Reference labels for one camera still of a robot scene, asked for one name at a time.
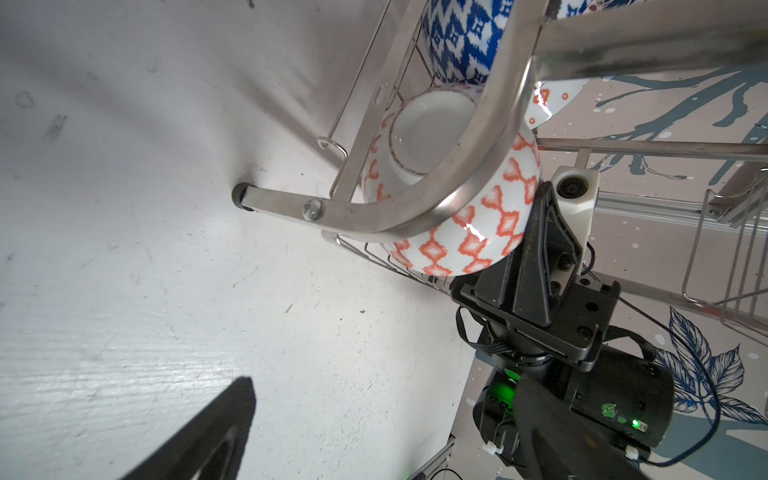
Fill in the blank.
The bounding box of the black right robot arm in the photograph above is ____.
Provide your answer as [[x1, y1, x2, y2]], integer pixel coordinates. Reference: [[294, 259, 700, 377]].
[[450, 175, 674, 479]]

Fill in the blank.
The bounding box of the dark red pattern bowl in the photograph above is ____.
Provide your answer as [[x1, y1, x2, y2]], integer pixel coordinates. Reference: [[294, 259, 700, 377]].
[[555, 0, 645, 19]]

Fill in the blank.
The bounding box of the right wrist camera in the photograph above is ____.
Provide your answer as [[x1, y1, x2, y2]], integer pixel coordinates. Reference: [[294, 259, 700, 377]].
[[551, 166, 600, 248]]

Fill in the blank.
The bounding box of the green pattern bowl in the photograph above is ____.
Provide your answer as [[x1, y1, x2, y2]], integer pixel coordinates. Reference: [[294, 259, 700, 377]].
[[525, 79, 589, 129]]

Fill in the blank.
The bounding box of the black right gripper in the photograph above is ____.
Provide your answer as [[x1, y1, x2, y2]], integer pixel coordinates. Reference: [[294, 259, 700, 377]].
[[450, 182, 621, 371]]

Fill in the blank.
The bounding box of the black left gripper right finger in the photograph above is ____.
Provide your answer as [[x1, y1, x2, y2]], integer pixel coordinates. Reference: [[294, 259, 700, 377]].
[[513, 377, 646, 480]]

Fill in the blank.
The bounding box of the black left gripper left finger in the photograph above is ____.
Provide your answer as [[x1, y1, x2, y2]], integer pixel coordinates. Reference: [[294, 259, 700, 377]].
[[125, 377, 256, 479]]

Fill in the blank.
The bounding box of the steel two-tier dish rack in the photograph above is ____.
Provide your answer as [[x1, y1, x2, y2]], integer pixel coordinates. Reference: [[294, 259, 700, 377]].
[[231, 0, 768, 331]]

